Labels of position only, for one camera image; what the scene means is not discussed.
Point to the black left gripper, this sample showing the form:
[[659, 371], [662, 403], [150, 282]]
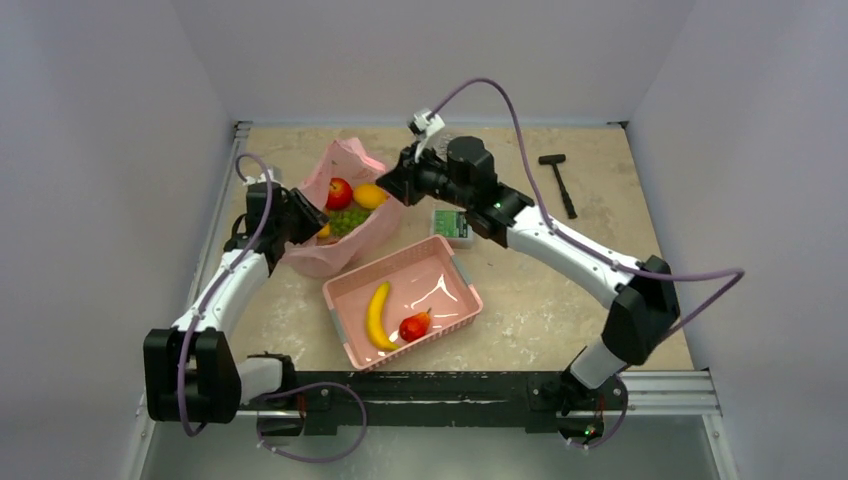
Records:
[[313, 220]]

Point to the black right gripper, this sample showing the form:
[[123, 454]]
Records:
[[403, 182]]

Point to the green fake grapes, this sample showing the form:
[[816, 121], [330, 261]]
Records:
[[343, 222]]

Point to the pink plastic bag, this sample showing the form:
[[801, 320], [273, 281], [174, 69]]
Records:
[[346, 159]]

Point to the yellow fake banana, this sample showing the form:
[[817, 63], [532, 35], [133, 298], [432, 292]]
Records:
[[375, 331]]

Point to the red orange fake pear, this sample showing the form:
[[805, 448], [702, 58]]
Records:
[[415, 326]]

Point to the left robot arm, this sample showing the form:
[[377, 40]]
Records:
[[190, 372]]

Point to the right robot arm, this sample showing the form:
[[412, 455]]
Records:
[[642, 305]]

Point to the orange yellow fake mango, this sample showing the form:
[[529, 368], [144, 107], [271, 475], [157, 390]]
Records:
[[325, 232]]

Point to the orange fake fruit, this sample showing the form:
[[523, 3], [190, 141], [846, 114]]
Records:
[[369, 196]]

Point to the red fake apple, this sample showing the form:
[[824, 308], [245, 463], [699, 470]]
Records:
[[340, 194]]

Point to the green labelled small plastic case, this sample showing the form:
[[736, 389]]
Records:
[[453, 227]]

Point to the pink plastic basket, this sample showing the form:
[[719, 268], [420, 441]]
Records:
[[425, 276]]

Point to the black hammer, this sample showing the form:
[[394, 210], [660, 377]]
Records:
[[554, 161]]

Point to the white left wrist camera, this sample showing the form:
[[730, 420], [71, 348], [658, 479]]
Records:
[[255, 177]]

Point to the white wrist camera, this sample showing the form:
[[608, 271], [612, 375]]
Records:
[[255, 177], [425, 125]]

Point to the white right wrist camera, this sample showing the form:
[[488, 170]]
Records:
[[425, 125]]

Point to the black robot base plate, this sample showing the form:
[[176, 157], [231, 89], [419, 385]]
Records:
[[534, 401]]

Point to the aluminium table frame rail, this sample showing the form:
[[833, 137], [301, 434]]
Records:
[[192, 378]]

